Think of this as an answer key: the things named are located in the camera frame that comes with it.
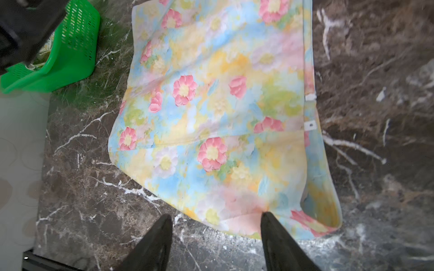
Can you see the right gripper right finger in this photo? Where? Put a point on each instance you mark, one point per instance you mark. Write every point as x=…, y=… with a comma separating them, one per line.
x=281, y=251

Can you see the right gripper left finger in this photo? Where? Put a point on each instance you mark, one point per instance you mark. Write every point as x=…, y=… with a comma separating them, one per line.
x=152, y=253

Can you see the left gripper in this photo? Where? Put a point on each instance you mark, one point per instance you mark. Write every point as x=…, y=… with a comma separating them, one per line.
x=25, y=28

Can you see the pastel floral skirt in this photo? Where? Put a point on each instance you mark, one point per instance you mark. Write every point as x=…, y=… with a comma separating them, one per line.
x=219, y=116

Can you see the lemon print folded skirt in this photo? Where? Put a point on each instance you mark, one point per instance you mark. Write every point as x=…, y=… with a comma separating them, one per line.
x=42, y=55

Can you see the green plastic basket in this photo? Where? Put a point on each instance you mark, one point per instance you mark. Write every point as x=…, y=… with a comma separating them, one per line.
x=72, y=58

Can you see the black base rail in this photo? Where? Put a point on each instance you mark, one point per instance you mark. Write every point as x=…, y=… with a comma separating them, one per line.
x=33, y=262

